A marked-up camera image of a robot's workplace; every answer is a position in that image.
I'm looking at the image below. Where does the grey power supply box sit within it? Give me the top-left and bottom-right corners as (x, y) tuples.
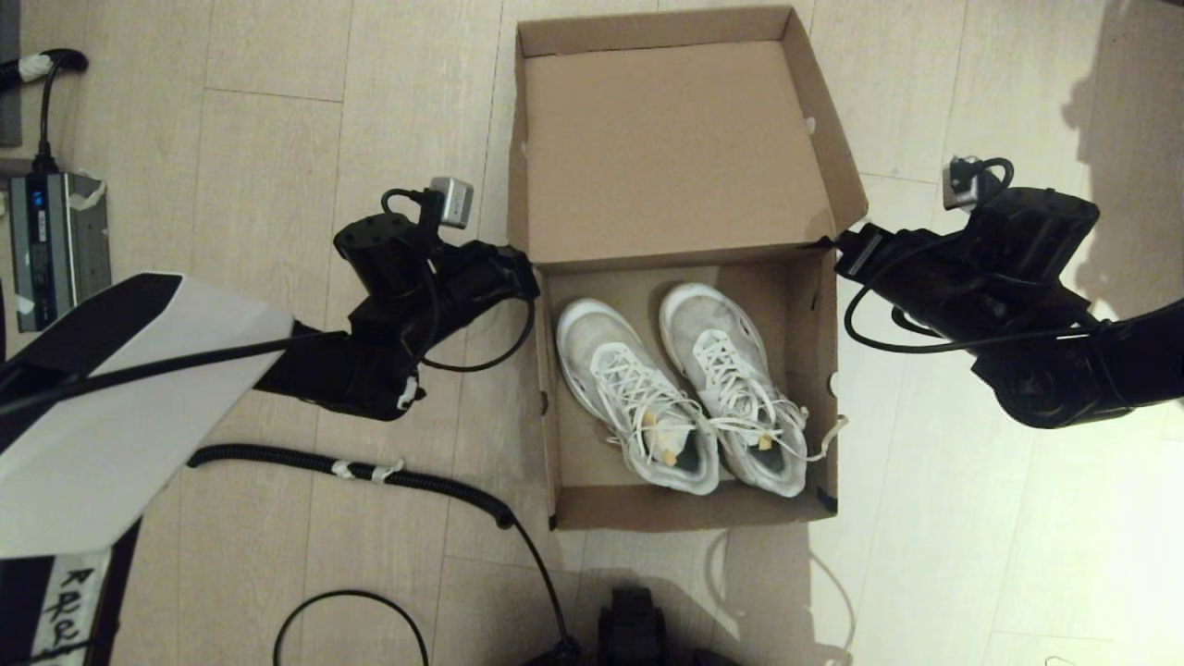
(9, 173), (112, 332)

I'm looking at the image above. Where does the dark grey panel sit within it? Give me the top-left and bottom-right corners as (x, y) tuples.
(0, 0), (21, 147)

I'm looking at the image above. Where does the black robot torso part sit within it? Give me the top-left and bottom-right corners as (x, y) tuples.
(597, 585), (669, 666)

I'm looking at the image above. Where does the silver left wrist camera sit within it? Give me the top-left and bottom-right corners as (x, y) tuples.
(428, 177), (475, 229)

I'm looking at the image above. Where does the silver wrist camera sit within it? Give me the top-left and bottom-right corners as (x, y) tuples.
(428, 177), (475, 229)
(942, 157), (983, 212)

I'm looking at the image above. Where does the black corrugated cable conduit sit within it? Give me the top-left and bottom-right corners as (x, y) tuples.
(188, 444), (582, 665)

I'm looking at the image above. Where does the thin black cable loop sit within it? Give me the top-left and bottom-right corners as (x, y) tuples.
(273, 589), (432, 666)

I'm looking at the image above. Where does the black power cable white tape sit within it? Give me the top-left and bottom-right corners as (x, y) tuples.
(0, 49), (89, 175)

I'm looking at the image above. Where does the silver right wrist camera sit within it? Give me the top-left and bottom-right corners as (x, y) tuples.
(942, 157), (983, 212)

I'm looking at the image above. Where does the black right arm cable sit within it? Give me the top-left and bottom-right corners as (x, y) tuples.
(844, 157), (1184, 354)

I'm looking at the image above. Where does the brown cardboard shoe box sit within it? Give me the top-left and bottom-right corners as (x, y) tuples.
(507, 5), (869, 532)

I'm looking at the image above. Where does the white sneaker orange insole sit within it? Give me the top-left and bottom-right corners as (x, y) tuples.
(556, 298), (721, 496)

